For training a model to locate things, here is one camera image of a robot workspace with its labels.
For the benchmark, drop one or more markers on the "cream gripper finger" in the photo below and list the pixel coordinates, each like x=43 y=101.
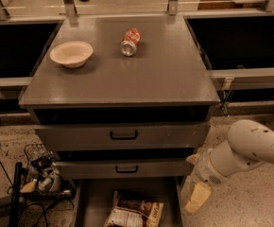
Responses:
x=199 y=193

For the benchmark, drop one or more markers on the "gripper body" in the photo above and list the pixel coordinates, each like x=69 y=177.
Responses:
x=205 y=170

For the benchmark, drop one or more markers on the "brown chip bag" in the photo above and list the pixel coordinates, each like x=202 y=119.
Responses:
x=134 y=210

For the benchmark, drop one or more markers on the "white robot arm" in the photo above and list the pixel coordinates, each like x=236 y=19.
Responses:
x=248 y=145

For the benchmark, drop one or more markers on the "grey middle drawer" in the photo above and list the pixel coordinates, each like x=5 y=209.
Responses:
x=124 y=169

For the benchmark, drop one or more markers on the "grey drawer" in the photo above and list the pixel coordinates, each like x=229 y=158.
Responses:
x=124 y=169
x=93 y=201
x=122 y=136

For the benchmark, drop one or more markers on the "grey top drawer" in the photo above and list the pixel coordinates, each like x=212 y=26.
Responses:
x=122 y=136

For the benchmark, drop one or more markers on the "grey bottom drawer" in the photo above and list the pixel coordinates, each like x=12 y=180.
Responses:
x=93 y=201

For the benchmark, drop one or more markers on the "grey drawer cabinet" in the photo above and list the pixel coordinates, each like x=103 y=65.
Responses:
x=165 y=82

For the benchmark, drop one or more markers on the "red soda can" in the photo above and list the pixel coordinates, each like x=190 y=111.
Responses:
x=128 y=46

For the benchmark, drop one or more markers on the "wooden box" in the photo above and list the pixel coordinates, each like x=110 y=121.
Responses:
x=216 y=4

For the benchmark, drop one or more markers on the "white paper bowl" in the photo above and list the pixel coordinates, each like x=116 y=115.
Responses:
x=71 y=54

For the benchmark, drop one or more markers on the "black wire basket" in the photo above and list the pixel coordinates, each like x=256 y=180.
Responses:
x=42 y=178

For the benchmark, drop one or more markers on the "black stand post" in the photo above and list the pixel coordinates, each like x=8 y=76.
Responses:
x=15 y=196

